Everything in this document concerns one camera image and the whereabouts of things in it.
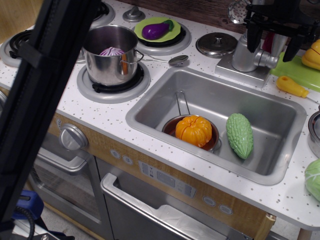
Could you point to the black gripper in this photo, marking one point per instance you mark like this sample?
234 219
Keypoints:
279 16

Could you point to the green cutting board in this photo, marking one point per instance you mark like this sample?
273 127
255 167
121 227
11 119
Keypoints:
297 71

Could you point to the silver toy faucet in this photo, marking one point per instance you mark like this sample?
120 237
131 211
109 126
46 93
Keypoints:
251 68

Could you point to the yellow toy bell pepper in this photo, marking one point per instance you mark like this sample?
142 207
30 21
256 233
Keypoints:
311 57

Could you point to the metal slotted ladle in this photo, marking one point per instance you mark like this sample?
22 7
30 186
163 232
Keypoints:
237 11

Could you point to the yellow toy squash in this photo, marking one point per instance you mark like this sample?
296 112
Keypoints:
288 85

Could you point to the silver pot lid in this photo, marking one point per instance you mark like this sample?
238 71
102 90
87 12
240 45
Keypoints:
216 44

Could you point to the back right stove burner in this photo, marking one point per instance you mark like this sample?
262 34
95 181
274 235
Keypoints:
168 47

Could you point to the stove burner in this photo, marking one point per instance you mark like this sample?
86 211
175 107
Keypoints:
104 15
9 49
115 94
168 47

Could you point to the metal pot at right edge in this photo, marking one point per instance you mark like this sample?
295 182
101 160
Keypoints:
314 133

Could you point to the metal spoon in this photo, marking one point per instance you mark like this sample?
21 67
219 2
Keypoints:
175 61

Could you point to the green toy bitter gourd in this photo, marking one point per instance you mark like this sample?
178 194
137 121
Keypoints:
240 135

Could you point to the orange toy pumpkin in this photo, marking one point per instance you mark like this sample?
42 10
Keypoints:
195 130

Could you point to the purple toy eggplant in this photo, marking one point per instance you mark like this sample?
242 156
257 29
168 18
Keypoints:
157 30

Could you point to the small metal saucepan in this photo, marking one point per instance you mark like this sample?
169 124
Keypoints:
183 109

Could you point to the green plate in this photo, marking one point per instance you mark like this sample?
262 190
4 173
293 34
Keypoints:
169 36

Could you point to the silver stove knob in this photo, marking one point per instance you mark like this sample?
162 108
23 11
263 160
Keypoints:
133 15

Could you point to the green toy cabbage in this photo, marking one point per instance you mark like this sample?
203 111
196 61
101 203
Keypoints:
312 179

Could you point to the purple toy onion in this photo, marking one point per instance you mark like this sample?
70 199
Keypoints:
112 51

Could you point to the stainless steel pot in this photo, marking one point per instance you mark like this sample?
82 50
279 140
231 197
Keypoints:
111 70

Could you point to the back left stove burner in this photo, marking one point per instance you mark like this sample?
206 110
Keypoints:
104 15

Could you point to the front right stove burner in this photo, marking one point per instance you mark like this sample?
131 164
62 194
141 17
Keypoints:
115 94

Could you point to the silver oven knob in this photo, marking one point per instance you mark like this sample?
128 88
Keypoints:
72 138

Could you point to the toy dishwasher door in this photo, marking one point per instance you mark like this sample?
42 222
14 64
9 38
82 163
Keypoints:
139 211

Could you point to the toy oven door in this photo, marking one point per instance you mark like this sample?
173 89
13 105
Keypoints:
69 184

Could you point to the front left stove burner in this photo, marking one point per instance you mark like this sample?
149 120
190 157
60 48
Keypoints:
9 49

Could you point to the blue clamp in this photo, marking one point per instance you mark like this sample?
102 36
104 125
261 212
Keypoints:
30 201

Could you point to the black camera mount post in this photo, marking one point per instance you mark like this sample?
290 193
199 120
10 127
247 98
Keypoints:
48 59

